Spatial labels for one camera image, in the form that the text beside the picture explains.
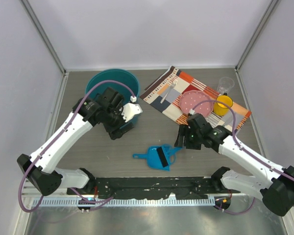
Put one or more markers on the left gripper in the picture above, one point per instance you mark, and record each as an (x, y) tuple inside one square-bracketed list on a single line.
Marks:
[(122, 129)]

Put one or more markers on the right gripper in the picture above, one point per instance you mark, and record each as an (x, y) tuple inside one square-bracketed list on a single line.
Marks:
[(184, 136)]

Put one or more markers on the blue hand brush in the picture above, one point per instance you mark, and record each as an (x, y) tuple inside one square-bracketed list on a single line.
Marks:
[(167, 154)]

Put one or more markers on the blue dustpan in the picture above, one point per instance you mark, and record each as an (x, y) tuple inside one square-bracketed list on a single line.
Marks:
[(151, 158)]

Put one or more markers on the teal trash bin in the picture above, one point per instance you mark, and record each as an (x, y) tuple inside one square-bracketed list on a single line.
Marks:
[(119, 75)]

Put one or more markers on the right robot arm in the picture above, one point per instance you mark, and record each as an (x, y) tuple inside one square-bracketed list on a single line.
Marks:
[(269, 182)]

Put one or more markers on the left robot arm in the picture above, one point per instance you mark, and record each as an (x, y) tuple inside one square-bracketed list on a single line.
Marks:
[(109, 108)]

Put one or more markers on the pink dotted plate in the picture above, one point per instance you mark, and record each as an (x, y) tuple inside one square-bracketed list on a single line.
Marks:
[(191, 98)]

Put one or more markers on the patterned placemat cloth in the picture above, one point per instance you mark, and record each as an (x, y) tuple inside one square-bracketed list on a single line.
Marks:
[(175, 93)]

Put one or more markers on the yellow mug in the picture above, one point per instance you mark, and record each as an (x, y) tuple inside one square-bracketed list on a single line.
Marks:
[(222, 105)]

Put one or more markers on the white plastic fork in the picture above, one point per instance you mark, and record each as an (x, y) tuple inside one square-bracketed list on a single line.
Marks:
[(172, 85)]

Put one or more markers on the clear plastic cup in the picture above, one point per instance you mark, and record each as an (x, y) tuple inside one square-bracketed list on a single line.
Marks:
[(225, 85)]

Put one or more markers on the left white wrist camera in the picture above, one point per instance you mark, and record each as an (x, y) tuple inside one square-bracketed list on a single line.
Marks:
[(131, 109)]

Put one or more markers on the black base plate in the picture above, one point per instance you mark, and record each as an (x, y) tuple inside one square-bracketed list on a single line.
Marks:
[(152, 187)]

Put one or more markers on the white slotted cable duct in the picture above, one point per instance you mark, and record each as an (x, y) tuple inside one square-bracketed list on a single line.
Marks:
[(171, 201)]

